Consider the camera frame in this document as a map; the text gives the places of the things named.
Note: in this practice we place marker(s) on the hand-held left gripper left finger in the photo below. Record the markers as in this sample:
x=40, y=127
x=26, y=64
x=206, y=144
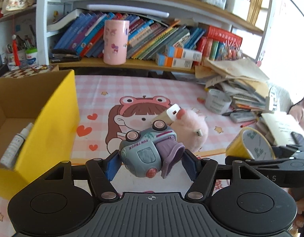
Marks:
x=112, y=165

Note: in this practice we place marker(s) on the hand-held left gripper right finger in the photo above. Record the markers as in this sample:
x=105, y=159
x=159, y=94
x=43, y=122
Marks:
x=189, y=167

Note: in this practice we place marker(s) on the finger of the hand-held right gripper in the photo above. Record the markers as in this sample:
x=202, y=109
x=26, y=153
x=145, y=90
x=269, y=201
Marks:
x=270, y=163
x=295, y=150

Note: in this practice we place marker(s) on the grey blue toy truck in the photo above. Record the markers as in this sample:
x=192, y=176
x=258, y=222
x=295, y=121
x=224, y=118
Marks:
x=142, y=153

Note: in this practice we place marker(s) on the yellow tape roll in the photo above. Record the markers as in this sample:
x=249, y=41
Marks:
x=234, y=145

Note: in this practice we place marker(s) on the yellow cardboard box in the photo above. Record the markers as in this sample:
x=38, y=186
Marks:
x=55, y=116

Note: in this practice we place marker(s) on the white spray bottle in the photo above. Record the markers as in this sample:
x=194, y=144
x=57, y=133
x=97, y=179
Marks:
x=12, y=148

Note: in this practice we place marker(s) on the pink checkered tablecloth desktop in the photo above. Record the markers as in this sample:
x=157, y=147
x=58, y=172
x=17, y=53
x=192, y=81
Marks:
x=97, y=91

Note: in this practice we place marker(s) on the black smartphone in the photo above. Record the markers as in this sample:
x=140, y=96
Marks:
x=301, y=138

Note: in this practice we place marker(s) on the pink plush pig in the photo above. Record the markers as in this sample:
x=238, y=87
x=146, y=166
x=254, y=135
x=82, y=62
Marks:
x=191, y=123

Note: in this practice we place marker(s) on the white charger plug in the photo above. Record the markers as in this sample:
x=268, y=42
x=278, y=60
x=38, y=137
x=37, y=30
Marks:
x=269, y=101

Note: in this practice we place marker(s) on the grey tape roll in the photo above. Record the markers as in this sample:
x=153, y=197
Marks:
x=216, y=102

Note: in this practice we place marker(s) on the pile of papers and notebooks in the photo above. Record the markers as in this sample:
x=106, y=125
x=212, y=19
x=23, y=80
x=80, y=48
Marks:
x=236, y=79

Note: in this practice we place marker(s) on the orange white carton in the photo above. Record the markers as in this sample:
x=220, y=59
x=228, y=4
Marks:
x=184, y=53
x=174, y=62

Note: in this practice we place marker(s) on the black stapler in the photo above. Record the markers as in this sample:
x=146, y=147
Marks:
x=65, y=58

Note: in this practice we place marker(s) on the pink printed cup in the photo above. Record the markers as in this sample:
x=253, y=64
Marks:
x=116, y=44

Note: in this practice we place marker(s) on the checkered chessboard box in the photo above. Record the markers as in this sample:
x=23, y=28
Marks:
x=23, y=72

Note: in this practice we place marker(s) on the white green lidded jar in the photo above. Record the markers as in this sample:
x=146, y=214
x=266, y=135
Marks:
x=31, y=58

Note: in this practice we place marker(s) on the row of leaning books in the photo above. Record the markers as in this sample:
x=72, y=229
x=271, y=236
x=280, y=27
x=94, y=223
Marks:
x=152, y=37

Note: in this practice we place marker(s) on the stack of red books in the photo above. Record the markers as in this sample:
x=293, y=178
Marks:
x=223, y=35

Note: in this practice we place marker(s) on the white pen holder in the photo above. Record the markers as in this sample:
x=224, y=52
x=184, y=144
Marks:
x=15, y=60

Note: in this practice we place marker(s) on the red tassel pen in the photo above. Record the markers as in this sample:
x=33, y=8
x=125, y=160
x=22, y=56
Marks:
x=16, y=54

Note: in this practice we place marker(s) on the white wooden bookshelf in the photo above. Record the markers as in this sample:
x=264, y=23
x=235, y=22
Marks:
x=42, y=29

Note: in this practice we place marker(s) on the white storage box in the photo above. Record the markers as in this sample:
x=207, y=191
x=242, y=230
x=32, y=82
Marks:
x=237, y=3

